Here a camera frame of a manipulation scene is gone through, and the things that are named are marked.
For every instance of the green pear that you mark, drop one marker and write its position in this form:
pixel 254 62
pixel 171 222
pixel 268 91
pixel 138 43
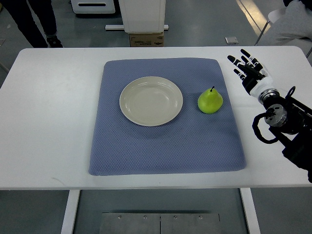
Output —
pixel 210 101

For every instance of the cream round plate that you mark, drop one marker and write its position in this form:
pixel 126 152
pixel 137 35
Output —
pixel 151 101

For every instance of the standing person dark trousers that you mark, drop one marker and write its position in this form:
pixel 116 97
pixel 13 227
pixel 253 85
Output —
pixel 36 21

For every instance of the white machine with slot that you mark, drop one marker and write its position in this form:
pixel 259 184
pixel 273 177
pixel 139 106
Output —
pixel 93 6

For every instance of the seated person grey clothes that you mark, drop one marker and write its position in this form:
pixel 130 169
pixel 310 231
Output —
pixel 296 23

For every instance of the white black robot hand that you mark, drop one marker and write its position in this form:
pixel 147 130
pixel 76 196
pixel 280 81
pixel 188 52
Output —
pixel 255 79

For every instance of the white cabinet on stand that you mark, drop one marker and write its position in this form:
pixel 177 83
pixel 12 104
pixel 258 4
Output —
pixel 141 17

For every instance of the grey metal base plate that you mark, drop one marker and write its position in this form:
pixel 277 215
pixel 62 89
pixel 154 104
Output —
pixel 160 223

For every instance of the white chair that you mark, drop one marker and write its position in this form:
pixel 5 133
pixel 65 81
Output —
pixel 272 18

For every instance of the blue textured mat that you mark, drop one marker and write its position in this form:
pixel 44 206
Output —
pixel 193 142

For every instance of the white table leg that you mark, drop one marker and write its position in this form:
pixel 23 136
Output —
pixel 70 212
pixel 249 211

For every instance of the left white table leg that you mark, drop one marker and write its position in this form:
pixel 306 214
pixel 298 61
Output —
pixel 70 212

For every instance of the cardboard box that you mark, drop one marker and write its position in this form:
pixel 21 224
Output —
pixel 147 40

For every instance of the right white table leg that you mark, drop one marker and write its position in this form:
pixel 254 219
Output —
pixel 249 211

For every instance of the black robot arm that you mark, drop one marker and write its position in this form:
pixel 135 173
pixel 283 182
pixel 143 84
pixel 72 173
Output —
pixel 290 121

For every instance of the small grey floor plate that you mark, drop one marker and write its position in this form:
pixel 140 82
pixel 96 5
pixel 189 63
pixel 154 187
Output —
pixel 231 40

